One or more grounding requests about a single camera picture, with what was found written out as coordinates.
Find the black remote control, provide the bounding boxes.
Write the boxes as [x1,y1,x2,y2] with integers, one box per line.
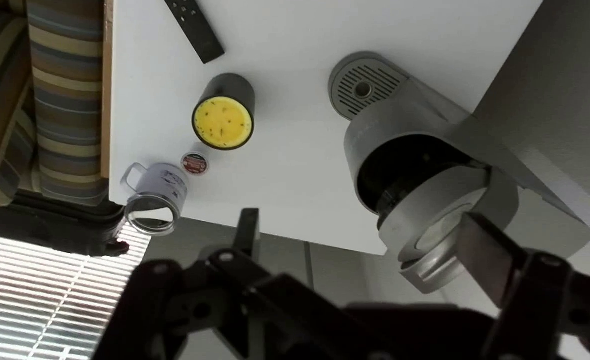
[163,0,229,66]

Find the black candle jar yellow wax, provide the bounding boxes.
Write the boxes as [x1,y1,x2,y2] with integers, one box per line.
[190,72,258,151]

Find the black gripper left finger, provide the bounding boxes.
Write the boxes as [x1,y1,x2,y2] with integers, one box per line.
[92,205,376,360]

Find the striped fabric cushion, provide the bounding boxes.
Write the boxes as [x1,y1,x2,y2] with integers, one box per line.
[0,0,131,259]

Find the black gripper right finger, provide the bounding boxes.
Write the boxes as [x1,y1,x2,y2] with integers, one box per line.
[456,211,590,360]

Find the white window blinds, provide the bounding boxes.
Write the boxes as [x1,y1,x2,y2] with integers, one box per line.
[0,222,155,360]

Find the grey coffee machine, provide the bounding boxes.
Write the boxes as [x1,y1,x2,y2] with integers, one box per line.
[326,0,590,296]

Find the grey coffee machine lid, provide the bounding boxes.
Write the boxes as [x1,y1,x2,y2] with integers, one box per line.
[376,164,511,296]

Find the small red coffee pod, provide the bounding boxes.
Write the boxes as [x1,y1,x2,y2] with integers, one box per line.
[181,151,211,177]

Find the white mug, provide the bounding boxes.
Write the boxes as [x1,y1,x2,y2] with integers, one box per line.
[121,159,193,237]

